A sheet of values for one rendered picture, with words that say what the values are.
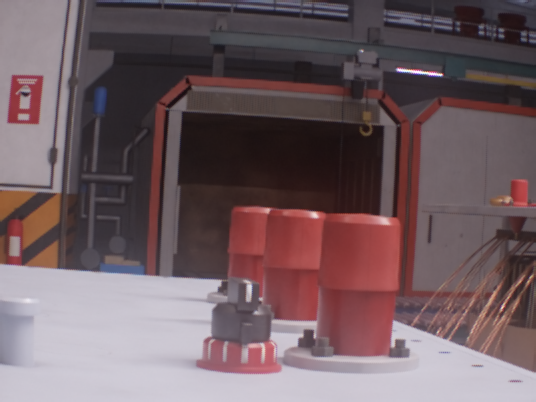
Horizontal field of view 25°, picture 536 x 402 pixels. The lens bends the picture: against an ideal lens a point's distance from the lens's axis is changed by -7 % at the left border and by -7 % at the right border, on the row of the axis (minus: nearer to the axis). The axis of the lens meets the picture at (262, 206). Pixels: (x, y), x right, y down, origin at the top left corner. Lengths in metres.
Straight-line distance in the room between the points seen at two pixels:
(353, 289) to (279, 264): 0.34
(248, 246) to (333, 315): 0.65
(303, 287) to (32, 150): 10.30
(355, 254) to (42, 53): 10.70
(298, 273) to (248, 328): 0.39
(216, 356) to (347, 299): 0.13
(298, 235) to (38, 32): 10.41
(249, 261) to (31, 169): 9.96
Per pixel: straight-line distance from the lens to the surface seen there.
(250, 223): 1.73
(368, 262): 1.08
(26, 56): 11.73
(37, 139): 11.66
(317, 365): 1.07
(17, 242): 11.51
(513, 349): 4.02
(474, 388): 0.99
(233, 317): 1.03
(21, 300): 0.95
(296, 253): 1.40
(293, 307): 1.41
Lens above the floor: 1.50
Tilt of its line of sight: level
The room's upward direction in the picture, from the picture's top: 3 degrees clockwise
